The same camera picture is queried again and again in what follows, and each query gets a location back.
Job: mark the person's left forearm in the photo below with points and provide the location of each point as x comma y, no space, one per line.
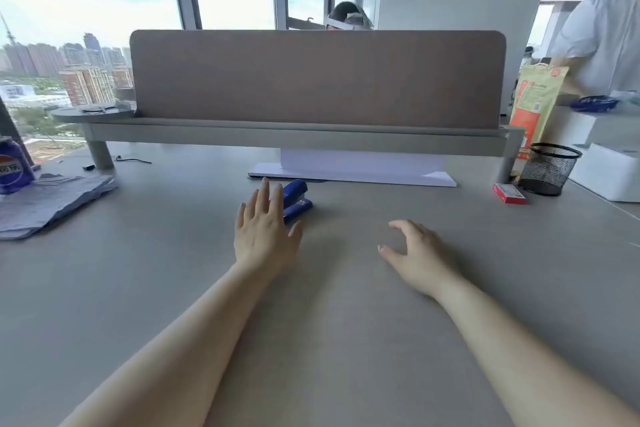
190,346

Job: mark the person's left thumb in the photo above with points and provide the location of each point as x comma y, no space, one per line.
295,231

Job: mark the blue stapler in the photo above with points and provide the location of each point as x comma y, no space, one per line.
295,199

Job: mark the person's right hand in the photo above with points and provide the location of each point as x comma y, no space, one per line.
422,261

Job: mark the red staple box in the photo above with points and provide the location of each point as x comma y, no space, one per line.
510,193

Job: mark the person's right forearm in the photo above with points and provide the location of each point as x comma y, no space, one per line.
520,356

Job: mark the person's left middle finger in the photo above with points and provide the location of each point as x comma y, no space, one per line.
264,196

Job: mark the orange and yellow bag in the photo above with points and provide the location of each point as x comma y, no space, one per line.
537,106

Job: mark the brown desk divider panel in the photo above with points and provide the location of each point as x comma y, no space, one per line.
320,76

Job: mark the person's left little finger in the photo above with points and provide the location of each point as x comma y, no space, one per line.
240,216

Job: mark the blue plastic bag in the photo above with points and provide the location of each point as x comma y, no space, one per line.
595,103

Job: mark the grey crumpled paper sheets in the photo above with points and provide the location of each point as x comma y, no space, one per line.
50,204

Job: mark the person's left hand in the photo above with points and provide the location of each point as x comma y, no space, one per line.
262,241

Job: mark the white box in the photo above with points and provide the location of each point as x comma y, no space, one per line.
610,169

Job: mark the grey desk shelf riser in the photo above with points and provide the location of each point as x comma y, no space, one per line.
300,134

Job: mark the white side cabinet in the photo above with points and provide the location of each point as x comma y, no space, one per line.
575,126

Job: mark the person's right thumb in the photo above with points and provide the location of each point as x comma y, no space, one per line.
389,251

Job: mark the black mesh pen holder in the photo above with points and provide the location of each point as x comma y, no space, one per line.
547,169

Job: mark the white paper stack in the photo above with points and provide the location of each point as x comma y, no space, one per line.
360,164

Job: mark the blue soda can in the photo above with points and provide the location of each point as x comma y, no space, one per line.
14,166

